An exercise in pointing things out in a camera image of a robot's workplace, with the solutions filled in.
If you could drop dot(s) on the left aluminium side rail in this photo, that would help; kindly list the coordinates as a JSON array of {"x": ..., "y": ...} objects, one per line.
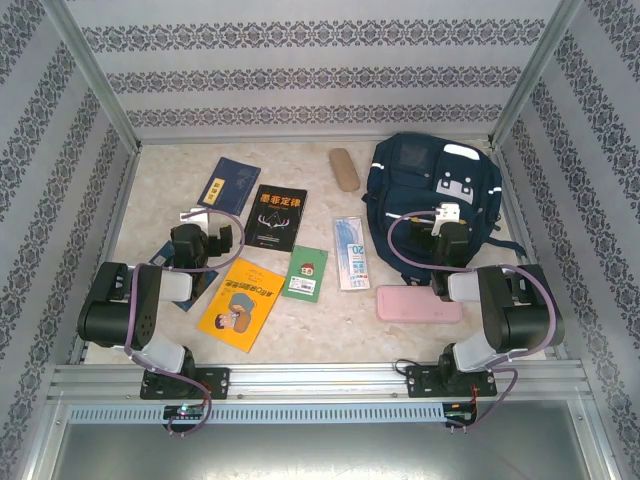
[{"x": 107, "y": 250}]

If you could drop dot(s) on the aluminium side rail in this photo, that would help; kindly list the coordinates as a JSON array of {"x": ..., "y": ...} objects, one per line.
[
  {"x": 107, "y": 250},
  {"x": 510, "y": 200}
]

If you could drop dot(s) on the navy book with yellow label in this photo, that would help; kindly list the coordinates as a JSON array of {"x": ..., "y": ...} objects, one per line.
[{"x": 235, "y": 185}]

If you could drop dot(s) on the aluminium mounting rail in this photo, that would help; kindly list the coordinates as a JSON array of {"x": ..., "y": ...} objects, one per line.
[{"x": 320, "y": 380}]

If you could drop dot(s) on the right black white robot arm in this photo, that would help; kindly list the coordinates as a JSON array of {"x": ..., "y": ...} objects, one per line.
[{"x": 520, "y": 320}]

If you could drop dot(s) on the right small circuit board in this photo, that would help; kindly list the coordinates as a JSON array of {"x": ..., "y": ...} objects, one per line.
[{"x": 460, "y": 414}]

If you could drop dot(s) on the left small circuit board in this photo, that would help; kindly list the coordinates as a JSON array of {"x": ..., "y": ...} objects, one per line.
[{"x": 185, "y": 411}]

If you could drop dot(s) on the pink pencil case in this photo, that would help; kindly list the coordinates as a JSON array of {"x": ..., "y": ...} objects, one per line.
[{"x": 410, "y": 305}]

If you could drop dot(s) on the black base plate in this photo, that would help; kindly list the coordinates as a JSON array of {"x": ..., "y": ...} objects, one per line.
[
  {"x": 217, "y": 382},
  {"x": 417, "y": 382}
]

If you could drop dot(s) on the aluminium back rail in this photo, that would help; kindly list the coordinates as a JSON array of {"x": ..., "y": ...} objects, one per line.
[{"x": 175, "y": 140}]

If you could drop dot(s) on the right aluminium side rail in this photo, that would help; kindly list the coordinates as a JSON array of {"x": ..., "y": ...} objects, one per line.
[{"x": 510, "y": 200}]

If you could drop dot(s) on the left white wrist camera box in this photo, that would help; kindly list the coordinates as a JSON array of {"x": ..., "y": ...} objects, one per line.
[{"x": 197, "y": 216}]

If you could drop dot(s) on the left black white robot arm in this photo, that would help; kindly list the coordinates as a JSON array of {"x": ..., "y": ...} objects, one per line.
[{"x": 110, "y": 310}]

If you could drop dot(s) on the clear plastic blue mask pack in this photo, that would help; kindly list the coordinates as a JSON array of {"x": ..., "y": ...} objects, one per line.
[{"x": 350, "y": 250}]

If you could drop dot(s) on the navy blue backpack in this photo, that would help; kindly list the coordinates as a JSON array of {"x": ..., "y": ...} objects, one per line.
[{"x": 415, "y": 180}]

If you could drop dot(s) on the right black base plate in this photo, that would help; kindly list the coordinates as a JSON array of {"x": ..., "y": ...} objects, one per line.
[{"x": 417, "y": 382}]

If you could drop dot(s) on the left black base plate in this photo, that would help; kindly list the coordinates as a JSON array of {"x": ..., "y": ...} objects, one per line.
[{"x": 217, "y": 382}]

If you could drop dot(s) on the tan glasses case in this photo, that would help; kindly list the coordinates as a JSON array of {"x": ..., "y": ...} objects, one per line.
[{"x": 344, "y": 170}]

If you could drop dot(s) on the left aluminium frame post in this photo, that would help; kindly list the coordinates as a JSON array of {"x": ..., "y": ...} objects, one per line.
[{"x": 95, "y": 75}]

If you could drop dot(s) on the green small notebook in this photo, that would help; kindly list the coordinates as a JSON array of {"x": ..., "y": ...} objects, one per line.
[{"x": 305, "y": 275}]

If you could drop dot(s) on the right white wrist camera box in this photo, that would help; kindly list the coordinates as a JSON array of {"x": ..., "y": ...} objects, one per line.
[{"x": 447, "y": 212}]

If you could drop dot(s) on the black book with yellow title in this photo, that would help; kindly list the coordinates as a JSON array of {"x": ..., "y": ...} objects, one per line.
[{"x": 275, "y": 220}]

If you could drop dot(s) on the small circuit board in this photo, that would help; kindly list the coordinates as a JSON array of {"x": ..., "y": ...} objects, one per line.
[
  {"x": 185, "y": 411},
  {"x": 460, "y": 414}
]

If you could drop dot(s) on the yellow cartoon cover book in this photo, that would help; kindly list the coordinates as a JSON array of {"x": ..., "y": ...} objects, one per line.
[{"x": 240, "y": 305}]

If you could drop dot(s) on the aluminium frame post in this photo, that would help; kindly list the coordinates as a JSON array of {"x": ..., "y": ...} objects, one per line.
[
  {"x": 537, "y": 70},
  {"x": 95, "y": 75}
]

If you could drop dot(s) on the right aluminium frame post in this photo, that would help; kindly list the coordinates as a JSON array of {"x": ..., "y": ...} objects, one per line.
[{"x": 537, "y": 70}]

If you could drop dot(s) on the blue patterned thin notebook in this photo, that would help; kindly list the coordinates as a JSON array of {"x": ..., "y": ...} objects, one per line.
[{"x": 161, "y": 256}]

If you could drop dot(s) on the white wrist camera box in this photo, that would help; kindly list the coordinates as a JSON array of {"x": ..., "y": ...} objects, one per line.
[
  {"x": 197, "y": 216},
  {"x": 447, "y": 212}
]

